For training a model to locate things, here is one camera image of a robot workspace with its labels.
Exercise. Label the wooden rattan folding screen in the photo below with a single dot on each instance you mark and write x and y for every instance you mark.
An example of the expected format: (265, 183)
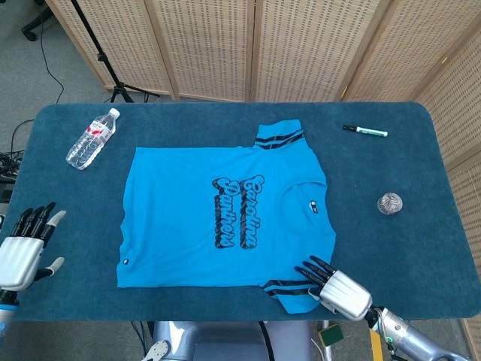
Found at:
(206, 45)

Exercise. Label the blue printed t-shirt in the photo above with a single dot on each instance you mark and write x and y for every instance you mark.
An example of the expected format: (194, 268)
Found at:
(180, 210)

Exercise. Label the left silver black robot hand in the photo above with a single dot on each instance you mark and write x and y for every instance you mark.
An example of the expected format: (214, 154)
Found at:
(19, 259)

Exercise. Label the clear plastic water bottle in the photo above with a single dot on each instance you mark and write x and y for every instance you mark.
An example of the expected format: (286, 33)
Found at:
(88, 143)

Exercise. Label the black office chair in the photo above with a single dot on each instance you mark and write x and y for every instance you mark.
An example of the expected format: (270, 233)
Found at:
(32, 32)

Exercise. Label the black box device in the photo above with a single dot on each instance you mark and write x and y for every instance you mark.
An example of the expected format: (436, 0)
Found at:
(4, 193)

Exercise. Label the white marker pen black cap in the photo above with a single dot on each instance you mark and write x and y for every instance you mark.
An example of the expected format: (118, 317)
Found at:
(366, 131)

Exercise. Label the black tripod stand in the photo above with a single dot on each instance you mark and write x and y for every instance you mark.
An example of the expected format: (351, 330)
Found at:
(100, 58)

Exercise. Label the white metal bracket plate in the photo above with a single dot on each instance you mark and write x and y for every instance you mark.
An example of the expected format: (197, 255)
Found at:
(158, 350)

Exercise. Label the yellow floor tape strip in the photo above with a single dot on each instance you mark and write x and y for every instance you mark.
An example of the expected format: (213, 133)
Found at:
(376, 347)

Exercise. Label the blue carpet table cover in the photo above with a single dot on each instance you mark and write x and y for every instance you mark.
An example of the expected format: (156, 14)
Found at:
(225, 120)

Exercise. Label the grey robot torso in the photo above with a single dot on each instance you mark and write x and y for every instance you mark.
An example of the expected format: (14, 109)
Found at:
(225, 342)

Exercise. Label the green yellow sponge block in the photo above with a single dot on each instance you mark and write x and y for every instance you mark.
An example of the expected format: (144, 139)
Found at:
(330, 334)

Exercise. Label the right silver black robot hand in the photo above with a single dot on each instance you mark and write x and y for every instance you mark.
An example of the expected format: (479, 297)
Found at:
(343, 293)

